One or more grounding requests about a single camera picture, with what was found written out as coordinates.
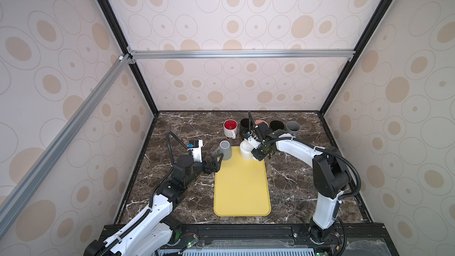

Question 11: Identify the yellow plastic tray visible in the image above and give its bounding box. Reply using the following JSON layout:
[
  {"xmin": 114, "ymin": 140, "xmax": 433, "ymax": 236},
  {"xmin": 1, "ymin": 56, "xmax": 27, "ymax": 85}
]
[{"xmin": 213, "ymin": 146, "xmax": 271, "ymax": 217}]

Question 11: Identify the small grey mug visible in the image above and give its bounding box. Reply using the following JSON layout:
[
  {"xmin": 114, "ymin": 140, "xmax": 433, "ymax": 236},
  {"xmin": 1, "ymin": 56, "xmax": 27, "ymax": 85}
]
[{"xmin": 212, "ymin": 140, "xmax": 232, "ymax": 161}]

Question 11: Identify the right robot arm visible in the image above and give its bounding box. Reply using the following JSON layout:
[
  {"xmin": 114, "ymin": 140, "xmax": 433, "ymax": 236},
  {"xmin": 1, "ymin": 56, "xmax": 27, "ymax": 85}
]
[{"xmin": 246, "ymin": 130, "xmax": 352, "ymax": 244}]

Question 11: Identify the back aluminium rail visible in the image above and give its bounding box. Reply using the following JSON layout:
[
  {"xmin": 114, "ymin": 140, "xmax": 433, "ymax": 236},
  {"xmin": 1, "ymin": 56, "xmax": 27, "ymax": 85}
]
[{"xmin": 121, "ymin": 49, "xmax": 355, "ymax": 61}]

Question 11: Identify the left aluminium rail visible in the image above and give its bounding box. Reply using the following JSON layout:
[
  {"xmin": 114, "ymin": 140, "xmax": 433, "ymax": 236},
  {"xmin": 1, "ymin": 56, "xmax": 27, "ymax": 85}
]
[{"xmin": 1, "ymin": 53, "xmax": 132, "ymax": 238}]

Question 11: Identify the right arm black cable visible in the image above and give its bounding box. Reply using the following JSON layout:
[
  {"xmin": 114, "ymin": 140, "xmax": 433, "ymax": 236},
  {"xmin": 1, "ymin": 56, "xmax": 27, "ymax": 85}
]
[{"xmin": 247, "ymin": 110, "xmax": 362, "ymax": 200}]

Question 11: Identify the peach and cream mug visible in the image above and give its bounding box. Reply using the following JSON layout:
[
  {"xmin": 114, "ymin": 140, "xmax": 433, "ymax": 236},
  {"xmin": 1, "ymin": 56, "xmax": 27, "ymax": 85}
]
[{"xmin": 255, "ymin": 120, "xmax": 268, "ymax": 127}]

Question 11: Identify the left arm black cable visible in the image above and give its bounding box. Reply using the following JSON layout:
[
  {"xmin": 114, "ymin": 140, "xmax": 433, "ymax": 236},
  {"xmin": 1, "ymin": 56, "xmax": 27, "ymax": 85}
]
[{"xmin": 165, "ymin": 131, "xmax": 189, "ymax": 166}]

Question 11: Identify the white ribbed mug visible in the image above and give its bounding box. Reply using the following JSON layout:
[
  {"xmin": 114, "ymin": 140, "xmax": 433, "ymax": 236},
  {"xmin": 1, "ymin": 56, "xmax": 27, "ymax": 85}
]
[{"xmin": 239, "ymin": 140, "xmax": 258, "ymax": 161}]

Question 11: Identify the black mug white rim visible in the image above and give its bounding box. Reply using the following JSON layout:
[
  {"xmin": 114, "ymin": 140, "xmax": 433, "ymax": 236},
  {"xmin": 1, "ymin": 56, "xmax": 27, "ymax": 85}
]
[{"xmin": 239, "ymin": 118, "xmax": 251, "ymax": 139}]

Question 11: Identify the green lit circuit board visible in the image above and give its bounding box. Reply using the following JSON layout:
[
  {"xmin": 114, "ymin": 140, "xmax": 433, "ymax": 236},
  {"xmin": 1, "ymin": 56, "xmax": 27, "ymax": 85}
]
[{"xmin": 180, "ymin": 233, "xmax": 199, "ymax": 250}]

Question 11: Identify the large grey mug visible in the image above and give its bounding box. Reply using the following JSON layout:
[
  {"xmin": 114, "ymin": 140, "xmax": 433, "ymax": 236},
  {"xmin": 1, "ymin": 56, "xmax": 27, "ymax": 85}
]
[{"xmin": 285, "ymin": 121, "xmax": 301, "ymax": 137}]

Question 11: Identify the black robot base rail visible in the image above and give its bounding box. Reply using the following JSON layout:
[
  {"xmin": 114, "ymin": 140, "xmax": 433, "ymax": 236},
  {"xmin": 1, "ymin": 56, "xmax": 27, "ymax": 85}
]
[{"xmin": 152, "ymin": 223, "xmax": 398, "ymax": 256}]

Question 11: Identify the black mug white base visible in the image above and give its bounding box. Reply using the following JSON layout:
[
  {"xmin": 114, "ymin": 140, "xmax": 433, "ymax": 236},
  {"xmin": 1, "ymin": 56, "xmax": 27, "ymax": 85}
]
[{"xmin": 270, "ymin": 120, "xmax": 285, "ymax": 131}]

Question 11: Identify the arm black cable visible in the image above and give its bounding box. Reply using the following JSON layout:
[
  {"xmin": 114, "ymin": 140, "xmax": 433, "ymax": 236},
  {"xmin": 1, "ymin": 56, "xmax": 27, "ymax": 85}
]
[
  {"xmin": 165, "ymin": 131, "xmax": 189, "ymax": 166},
  {"xmin": 247, "ymin": 110, "xmax": 362, "ymax": 200}
]

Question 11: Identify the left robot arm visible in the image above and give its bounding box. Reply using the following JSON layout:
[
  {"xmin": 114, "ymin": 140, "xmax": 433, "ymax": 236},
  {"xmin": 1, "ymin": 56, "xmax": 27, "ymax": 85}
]
[{"xmin": 84, "ymin": 153, "xmax": 224, "ymax": 256}]

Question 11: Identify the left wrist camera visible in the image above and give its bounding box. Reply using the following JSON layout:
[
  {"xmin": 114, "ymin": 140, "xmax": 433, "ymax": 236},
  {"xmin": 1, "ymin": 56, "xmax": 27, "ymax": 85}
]
[{"xmin": 187, "ymin": 139, "xmax": 203, "ymax": 162}]

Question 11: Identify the aluminium rail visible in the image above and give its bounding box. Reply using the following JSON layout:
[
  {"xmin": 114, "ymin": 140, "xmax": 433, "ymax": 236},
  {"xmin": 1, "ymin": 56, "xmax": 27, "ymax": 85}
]
[
  {"xmin": 121, "ymin": 49, "xmax": 355, "ymax": 61},
  {"xmin": 1, "ymin": 53, "xmax": 132, "ymax": 238}
]

